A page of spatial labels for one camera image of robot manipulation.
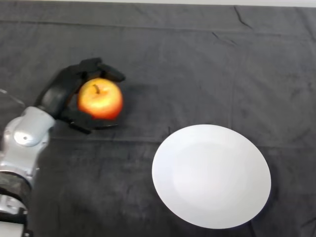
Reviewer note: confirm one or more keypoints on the red yellow apple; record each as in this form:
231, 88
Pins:
100, 100

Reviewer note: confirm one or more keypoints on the black cloth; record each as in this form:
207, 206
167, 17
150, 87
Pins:
172, 61

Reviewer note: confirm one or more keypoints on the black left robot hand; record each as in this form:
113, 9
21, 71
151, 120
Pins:
58, 92

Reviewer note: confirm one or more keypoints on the white round plate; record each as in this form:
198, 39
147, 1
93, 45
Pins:
211, 177

